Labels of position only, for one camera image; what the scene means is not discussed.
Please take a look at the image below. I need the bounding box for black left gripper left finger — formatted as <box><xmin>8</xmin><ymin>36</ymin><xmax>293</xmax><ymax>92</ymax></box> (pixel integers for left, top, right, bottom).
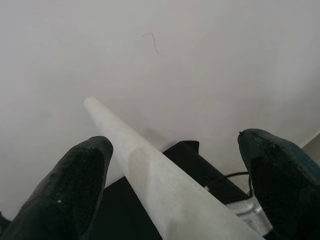
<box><xmin>4</xmin><ymin>136</ymin><xmax>114</xmax><ymax>240</ymax></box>

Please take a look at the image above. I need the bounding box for white plastic table leg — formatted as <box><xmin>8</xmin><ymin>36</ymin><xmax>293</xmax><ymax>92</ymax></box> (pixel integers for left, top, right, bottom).
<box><xmin>83</xmin><ymin>96</ymin><xmax>259</xmax><ymax>240</ymax></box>

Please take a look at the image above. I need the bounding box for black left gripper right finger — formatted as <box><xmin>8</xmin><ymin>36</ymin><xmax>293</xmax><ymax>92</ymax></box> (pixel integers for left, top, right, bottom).
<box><xmin>237</xmin><ymin>128</ymin><xmax>320</xmax><ymax>240</ymax></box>

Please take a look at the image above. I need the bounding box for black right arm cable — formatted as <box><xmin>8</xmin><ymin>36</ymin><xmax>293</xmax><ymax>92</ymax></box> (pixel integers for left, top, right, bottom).
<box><xmin>224</xmin><ymin>170</ymin><xmax>254</xmax><ymax>196</ymax></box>

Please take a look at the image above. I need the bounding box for black tablecloth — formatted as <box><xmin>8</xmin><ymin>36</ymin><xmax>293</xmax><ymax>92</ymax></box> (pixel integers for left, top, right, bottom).
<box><xmin>96</xmin><ymin>140</ymin><xmax>253</xmax><ymax>240</ymax></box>

